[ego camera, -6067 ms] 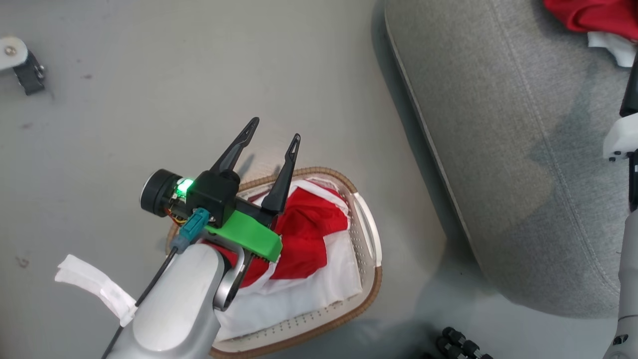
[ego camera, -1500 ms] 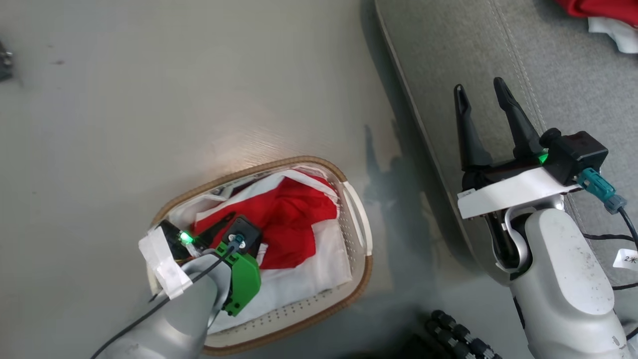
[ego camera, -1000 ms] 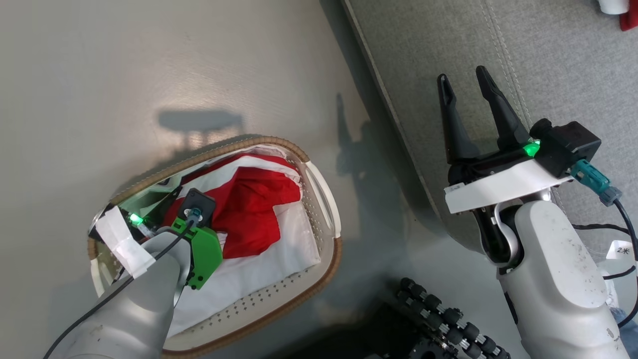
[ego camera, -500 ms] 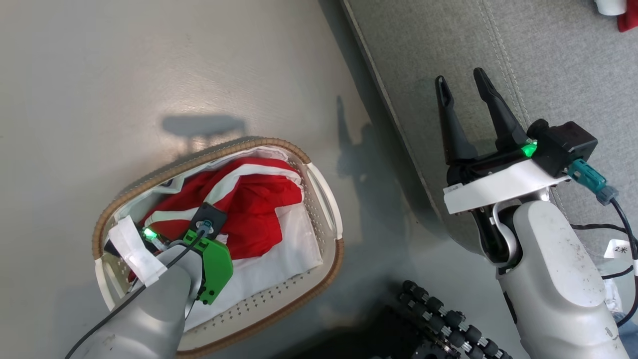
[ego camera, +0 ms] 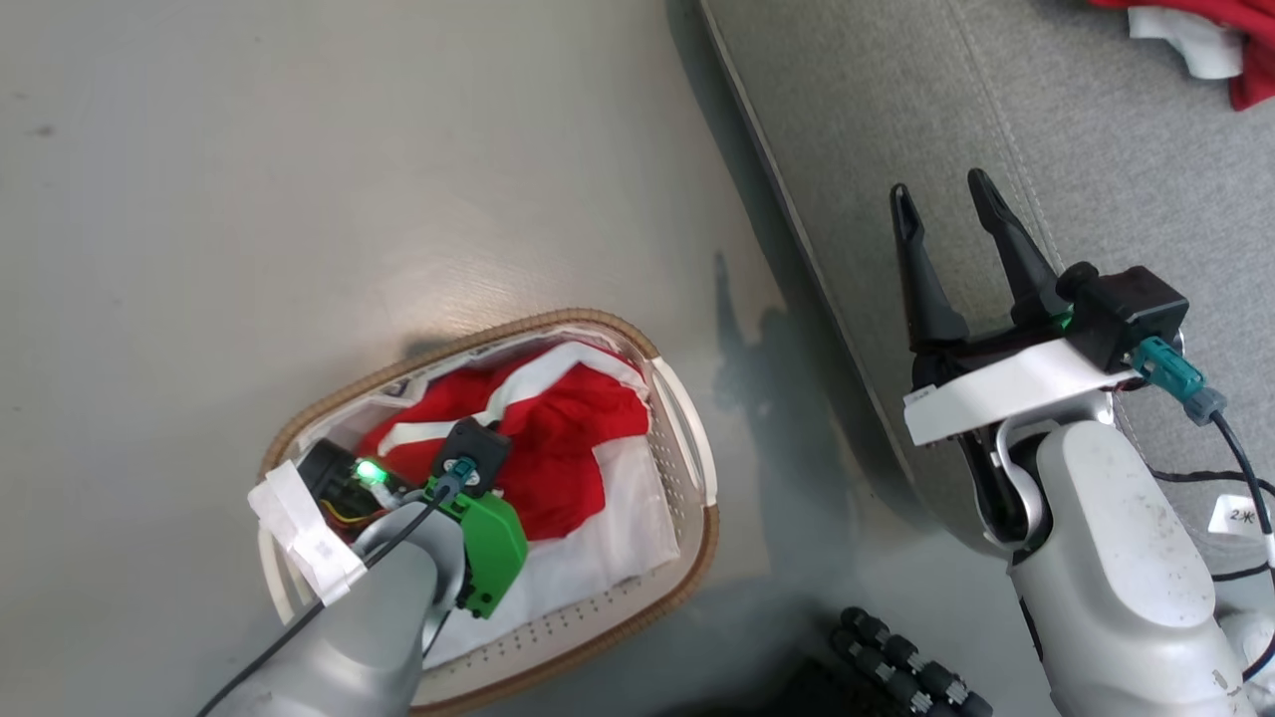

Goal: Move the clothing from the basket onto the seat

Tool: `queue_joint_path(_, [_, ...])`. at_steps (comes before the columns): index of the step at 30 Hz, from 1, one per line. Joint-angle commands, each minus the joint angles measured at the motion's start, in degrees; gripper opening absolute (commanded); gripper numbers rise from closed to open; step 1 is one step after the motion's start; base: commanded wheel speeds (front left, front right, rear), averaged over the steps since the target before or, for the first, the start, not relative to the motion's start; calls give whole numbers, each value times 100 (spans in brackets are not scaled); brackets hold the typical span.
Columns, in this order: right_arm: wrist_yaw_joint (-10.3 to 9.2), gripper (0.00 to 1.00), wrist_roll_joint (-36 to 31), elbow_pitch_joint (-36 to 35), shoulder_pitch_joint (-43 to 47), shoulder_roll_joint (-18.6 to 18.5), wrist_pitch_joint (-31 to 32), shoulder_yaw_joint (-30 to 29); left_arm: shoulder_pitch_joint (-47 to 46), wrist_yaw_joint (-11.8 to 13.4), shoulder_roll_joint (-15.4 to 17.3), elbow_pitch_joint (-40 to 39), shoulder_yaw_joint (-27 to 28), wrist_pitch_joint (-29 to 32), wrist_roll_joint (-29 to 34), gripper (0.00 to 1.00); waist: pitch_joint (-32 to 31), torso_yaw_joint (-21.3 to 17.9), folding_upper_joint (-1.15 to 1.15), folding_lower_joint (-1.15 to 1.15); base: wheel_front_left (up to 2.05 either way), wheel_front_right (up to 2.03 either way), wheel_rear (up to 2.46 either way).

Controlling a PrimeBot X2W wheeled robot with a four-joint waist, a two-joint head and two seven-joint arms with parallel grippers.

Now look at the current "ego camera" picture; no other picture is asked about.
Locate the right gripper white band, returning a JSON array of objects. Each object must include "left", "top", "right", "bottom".
[{"left": 892, "top": 169, "right": 1142, "bottom": 449}]

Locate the left gripper green white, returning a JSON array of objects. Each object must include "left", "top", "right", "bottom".
[{"left": 247, "top": 438, "right": 529, "bottom": 620}]

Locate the black cable with teal connector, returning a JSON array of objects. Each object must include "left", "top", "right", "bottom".
[{"left": 1131, "top": 337, "right": 1275, "bottom": 688}]

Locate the white cloth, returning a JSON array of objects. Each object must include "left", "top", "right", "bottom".
[{"left": 423, "top": 438, "right": 683, "bottom": 668}]

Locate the wicker-rimmed white laundry basket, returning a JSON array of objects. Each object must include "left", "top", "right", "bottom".
[{"left": 257, "top": 309, "right": 720, "bottom": 713}]

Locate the white cable label tag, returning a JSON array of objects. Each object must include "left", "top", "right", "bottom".
[{"left": 1208, "top": 495, "right": 1275, "bottom": 539}]

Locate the grey fabric sofa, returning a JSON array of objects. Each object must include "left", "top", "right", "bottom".
[{"left": 697, "top": 0, "right": 1275, "bottom": 559}]

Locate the red and white garment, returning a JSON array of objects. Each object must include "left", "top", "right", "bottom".
[{"left": 1091, "top": 0, "right": 1275, "bottom": 113}]

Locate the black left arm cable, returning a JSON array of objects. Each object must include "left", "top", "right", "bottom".
[{"left": 194, "top": 456, "right": 469, "bottom": 717}]

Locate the red garment with white bands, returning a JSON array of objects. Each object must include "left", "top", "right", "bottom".
[{"left": 354, "top": 341, "right": 653, "bottom": 544}]

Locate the thin black cable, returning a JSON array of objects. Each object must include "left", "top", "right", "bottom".
[{"left": 1146, "top": 466, "right": 1275, "bottom": 584}]

